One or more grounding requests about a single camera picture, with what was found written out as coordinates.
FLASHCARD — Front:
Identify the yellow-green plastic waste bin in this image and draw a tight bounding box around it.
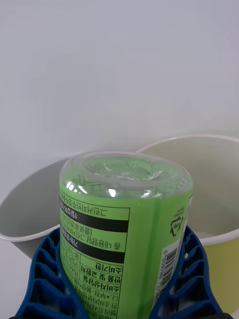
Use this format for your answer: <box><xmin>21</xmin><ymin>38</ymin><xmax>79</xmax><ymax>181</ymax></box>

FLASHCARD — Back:
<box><xmin>135</xmin><ymin>134</ymin><xmax>239</xmax><ymax>315</ymax></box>

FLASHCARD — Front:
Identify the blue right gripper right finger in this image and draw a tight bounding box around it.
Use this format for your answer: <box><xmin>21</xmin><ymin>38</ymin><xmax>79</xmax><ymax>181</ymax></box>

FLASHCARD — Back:
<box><xmin>148</xmin><ymin>225</ymin><xmax>234</xmax><ymax>319</ymax></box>

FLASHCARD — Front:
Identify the grey plastic waste bin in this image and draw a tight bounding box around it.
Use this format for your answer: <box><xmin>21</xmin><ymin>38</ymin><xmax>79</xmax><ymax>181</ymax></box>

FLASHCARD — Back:
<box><xmin>0</xmin><ymin>152</ymin><xmax>83</xmax><ymax>260</ymax></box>

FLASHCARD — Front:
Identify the clear bottle with green label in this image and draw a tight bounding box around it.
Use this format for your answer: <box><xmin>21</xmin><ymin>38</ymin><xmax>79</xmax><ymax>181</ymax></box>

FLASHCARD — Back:
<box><xmin>58</xmin><ymin>151</ymin><xmax>194</xmax><ymax>319</ymax></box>

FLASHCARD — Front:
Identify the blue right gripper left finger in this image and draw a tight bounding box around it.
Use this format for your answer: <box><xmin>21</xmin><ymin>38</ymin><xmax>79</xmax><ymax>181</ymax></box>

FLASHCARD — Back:
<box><xmin>9</xmin><ymin>227</ymin><xmax>91</xmax><ymax>319</ymax></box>

